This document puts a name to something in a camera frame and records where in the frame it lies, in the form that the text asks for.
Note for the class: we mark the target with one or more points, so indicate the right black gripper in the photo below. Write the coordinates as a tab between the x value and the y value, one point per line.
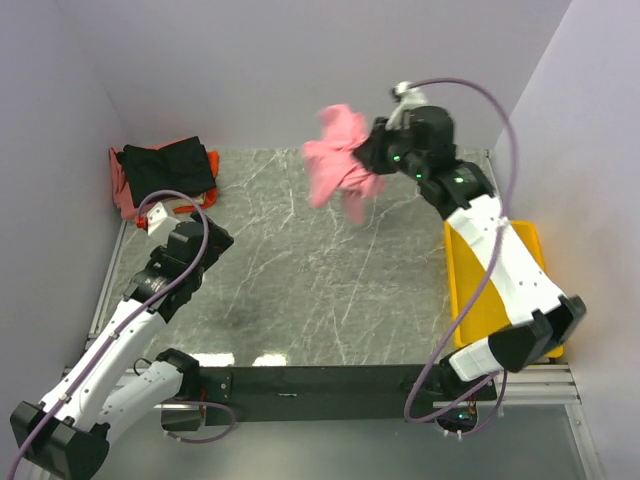
372	151

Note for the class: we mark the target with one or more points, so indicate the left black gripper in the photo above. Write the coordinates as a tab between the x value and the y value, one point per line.
218	242

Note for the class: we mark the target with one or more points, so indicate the pink t shirt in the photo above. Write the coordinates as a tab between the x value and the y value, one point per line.
332	167

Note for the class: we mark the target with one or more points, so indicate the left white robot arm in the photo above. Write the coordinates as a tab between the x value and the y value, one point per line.
69	432

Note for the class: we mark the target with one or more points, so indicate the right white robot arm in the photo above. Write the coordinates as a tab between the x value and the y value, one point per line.
540	316

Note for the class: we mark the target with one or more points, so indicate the cream folded t shirt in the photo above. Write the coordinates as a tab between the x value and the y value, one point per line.
179	205

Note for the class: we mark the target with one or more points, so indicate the orange folded t shirt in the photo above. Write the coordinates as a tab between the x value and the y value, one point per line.
212	177

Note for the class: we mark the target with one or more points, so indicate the salmon folded t shirt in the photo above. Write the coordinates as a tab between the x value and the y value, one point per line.
135	173

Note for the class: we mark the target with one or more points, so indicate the black folded t shirt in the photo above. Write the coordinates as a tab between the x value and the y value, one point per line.
167	167

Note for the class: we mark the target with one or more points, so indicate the yellow plastic tray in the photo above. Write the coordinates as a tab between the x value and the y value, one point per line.
465	273

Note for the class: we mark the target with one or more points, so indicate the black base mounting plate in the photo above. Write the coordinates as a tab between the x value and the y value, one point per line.
306	393

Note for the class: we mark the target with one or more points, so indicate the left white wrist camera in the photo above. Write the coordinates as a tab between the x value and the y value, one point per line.
158	222

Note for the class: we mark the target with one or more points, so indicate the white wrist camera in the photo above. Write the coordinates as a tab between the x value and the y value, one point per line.
406	98
158	222

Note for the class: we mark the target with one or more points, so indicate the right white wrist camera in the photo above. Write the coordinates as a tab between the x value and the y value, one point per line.
406	98

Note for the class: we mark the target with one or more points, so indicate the aluminium frame rail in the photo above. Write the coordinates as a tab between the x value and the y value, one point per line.
542	382

